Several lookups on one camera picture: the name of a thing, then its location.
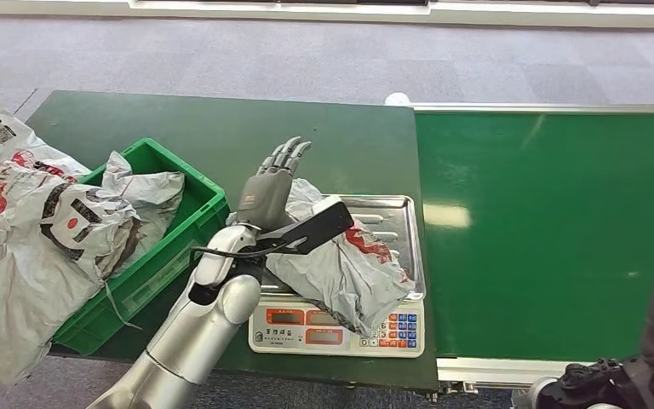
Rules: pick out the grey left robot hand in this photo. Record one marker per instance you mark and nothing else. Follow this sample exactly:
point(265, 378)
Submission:
point(265, 197)

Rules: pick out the white plastic mailer red print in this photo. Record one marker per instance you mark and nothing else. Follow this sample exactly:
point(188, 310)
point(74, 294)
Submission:
point(332, 271)

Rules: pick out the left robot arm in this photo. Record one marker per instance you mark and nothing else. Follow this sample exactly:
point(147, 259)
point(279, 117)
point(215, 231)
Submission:
point(203, 333)

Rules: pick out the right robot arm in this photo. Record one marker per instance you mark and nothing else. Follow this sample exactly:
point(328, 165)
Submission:
point(592, 384)

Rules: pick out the green conveyor belt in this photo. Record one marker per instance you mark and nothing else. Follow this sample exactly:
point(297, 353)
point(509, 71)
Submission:
point(530, 226)

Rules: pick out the grey crumpled plastic mailer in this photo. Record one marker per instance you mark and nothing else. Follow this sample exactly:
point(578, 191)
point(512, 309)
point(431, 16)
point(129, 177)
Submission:
point(146, 192)

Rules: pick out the green plastic crate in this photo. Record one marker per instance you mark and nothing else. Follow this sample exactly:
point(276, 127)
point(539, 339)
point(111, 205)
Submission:
point(152, 276)

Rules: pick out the white electronic scale steel tray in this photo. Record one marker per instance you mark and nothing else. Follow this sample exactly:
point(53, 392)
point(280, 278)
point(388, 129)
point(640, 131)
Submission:
point(299, 333)

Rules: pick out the large mailer black red print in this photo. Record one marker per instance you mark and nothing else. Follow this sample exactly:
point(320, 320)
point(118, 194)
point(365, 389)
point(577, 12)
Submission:
point(28, 265)

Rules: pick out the white mailer with QR labels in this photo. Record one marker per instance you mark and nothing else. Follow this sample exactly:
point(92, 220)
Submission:
point(5, 141)

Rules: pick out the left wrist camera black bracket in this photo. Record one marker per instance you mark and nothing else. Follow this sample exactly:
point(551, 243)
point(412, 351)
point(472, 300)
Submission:
point(316, 228)

